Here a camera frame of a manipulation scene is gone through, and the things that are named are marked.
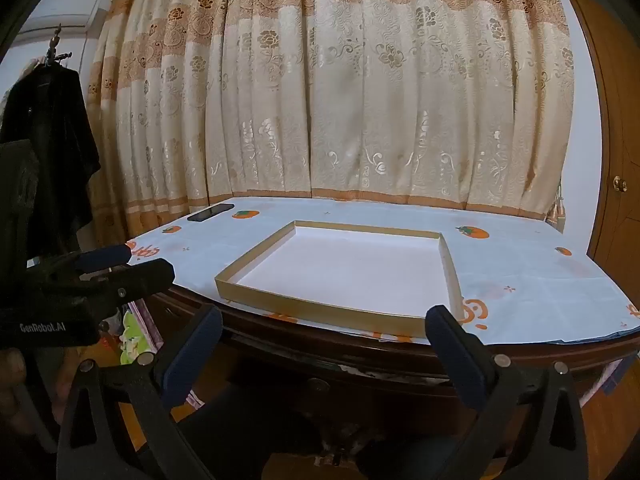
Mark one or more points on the green plush toy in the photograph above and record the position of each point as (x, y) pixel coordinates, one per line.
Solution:
(131, 332)

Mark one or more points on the black smartphone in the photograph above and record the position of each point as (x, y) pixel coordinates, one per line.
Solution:
(210, 213)

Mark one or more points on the shallow gold cardboard box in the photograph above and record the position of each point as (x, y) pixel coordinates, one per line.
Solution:
(350, 265)

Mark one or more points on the pink striped bag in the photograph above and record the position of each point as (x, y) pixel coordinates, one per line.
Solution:
(150, 317)

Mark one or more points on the black hanging garment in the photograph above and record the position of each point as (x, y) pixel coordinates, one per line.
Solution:
(55, 135)

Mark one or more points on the brown wooden door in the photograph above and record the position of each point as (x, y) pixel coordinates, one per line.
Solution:
(620, 125)

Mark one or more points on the white persimmon print tablecloth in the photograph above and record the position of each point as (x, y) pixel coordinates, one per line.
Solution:
(525, 270)

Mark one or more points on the curtain tassel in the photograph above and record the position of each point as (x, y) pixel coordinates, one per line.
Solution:
(554, 212)

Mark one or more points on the beige floral curtain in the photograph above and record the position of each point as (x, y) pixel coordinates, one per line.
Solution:
(350, 85)

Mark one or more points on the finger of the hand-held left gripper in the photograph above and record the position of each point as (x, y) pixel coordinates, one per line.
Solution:
(145, 276)
(107, 256)

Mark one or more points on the brass door knob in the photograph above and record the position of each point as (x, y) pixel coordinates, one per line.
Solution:
(620, 183)

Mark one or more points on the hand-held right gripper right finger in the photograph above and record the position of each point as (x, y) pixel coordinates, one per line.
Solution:
(454, 355)

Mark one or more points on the person's left hand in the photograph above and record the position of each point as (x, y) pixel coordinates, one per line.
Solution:
(11, 375)

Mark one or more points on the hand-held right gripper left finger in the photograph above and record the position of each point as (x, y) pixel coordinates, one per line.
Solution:
(192, 355)

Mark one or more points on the wooden coat rack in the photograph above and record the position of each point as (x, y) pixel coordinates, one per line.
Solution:
(56, 50)

